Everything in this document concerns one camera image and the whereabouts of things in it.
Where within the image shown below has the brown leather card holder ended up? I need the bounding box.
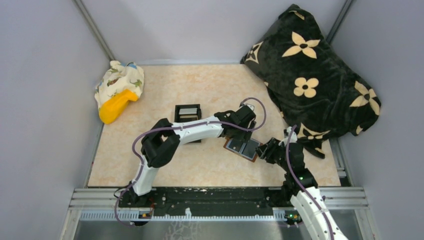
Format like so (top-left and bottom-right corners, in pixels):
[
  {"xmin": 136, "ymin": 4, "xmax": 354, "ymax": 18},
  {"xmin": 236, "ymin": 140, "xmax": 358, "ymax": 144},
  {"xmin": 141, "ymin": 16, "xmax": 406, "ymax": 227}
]
[{"xmin": 223, "ymin": 138, "xmax": 263, "ymax": 163}]

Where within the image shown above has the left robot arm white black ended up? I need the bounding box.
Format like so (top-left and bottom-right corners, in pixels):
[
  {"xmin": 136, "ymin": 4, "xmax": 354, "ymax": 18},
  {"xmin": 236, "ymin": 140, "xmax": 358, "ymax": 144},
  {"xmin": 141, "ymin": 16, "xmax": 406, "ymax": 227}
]
[{"xmin": 129, "ymin": 104, "xmax": 257, "ymax": 197}]

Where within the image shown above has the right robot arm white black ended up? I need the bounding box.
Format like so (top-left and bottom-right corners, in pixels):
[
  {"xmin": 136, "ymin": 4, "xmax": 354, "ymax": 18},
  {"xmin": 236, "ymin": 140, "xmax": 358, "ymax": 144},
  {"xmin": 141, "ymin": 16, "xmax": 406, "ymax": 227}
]
[{"xmin": 255, "ymin": 138, "xmax": 347, "ymax": 240}]

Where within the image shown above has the grey card in holder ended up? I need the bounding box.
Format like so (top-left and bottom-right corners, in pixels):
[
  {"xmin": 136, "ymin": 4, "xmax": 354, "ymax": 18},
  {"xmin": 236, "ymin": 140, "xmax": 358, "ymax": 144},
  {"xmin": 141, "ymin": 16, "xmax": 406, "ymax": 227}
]
[{"xmin": 226, "ymin": 138, "xmax": 245, "ymax": 153}]

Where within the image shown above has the dark card in tray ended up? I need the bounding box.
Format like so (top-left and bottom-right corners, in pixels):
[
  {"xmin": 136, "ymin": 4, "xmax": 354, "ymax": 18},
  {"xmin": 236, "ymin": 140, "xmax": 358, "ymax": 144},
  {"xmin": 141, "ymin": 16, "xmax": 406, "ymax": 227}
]
[{"xmin": 177, "ymin": 114, "xmax": 199, "ymax": 123}]

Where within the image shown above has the black plastic card tray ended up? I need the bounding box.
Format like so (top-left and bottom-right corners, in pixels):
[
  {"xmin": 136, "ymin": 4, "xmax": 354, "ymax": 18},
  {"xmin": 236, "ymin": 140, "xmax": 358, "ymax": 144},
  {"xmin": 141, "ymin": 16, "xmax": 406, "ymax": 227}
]
[{"xmin": 172, "ymin": 104, "xmax": 202, "ymax": 146}]

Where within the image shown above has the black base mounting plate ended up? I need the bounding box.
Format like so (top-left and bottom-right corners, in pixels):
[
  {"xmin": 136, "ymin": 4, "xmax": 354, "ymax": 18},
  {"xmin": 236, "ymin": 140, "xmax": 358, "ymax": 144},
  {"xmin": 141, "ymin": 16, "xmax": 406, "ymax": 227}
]
[{"xmin": 114, "ymin": 187, "xmax": 293, "ymax": 217}]

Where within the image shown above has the black floral plush blanket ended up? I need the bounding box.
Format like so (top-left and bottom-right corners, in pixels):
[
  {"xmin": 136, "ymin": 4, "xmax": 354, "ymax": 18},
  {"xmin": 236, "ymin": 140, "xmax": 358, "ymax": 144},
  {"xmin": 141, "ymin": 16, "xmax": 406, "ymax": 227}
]
[{"xmin": 240, "ymin": 4, "xmax": 382, "ymax": 159}]

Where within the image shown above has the dinosaur print yellow cloth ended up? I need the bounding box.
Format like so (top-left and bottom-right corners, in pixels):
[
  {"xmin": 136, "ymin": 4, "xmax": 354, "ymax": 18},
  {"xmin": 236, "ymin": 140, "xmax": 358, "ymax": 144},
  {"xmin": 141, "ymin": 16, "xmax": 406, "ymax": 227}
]
[{"xmin": 94, "ymin": 60, "xmax": 145, "ymax": 124}]

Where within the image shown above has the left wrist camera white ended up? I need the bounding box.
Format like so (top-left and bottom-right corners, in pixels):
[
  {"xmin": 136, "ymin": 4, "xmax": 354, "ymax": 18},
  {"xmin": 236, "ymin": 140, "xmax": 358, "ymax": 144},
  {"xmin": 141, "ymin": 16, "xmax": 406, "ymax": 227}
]
[{"xmin": 245, "ymin": 104, "xmax": 255, "ymax": 111}]

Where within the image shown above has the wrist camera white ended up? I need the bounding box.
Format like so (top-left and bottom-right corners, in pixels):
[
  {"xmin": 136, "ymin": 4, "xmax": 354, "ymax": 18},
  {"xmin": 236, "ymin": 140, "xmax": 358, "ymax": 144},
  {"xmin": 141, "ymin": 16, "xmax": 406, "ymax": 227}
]
[
  {"xmin": 245, "ymin": 104, "xmax": 255, "ymax": 111},
  {"xmin": 279, "ymin": 128, "xmax": 297, "ymax": 147}
]

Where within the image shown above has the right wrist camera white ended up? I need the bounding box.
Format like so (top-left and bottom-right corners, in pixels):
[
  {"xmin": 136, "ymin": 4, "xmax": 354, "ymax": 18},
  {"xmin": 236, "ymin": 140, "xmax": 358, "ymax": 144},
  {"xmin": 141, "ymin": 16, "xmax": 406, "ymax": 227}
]
[{"xmin": 279, "ymin": 128, "xmax": 297, "ymax": 147}]

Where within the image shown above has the aluminium front rail frame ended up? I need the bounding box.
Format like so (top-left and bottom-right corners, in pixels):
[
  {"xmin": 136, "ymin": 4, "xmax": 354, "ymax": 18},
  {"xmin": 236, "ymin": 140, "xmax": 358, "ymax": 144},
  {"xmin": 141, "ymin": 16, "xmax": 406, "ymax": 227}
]
[{"xmin": 67, "ymin": 187, "xmax": 369, "ymax": 222}]

